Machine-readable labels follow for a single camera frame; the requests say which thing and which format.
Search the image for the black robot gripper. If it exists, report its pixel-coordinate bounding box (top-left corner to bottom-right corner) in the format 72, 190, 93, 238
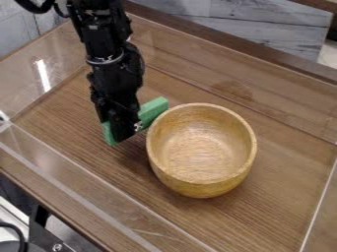
88, 43, 145, 143

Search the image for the black table leg frame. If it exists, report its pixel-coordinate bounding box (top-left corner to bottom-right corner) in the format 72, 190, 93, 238
30, 205, 76, 252

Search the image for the green rectangular block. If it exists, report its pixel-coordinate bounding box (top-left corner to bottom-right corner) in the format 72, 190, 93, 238
102, 96, 169, 146

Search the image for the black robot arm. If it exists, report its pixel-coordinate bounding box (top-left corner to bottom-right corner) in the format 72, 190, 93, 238
15, 0, 145, 143

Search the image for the black cable under table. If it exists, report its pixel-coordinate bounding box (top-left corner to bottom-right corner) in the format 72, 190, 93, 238
0, 220, 29, 252

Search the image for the brown wooden bowl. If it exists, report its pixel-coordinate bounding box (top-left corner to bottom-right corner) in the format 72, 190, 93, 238
146, 102, 259, 199

